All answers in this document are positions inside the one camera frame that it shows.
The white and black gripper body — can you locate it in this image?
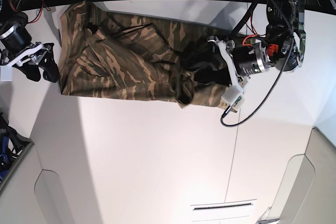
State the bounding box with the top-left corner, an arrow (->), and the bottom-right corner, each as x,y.
207,36 -> 248,92
1,42 -> 54,67

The camouflage T-shirt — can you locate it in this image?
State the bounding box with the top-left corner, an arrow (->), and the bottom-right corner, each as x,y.
59,1 -> 229,109

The blue and black equipment pile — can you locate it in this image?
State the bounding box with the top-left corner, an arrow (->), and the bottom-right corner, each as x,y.
1,112 -> 32,183

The robot arm with red wires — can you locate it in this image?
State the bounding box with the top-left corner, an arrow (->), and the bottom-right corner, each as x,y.
1,0 -> 45,55

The black braided hose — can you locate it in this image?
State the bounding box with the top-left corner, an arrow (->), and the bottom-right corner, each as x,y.
220,0 -> 295,128

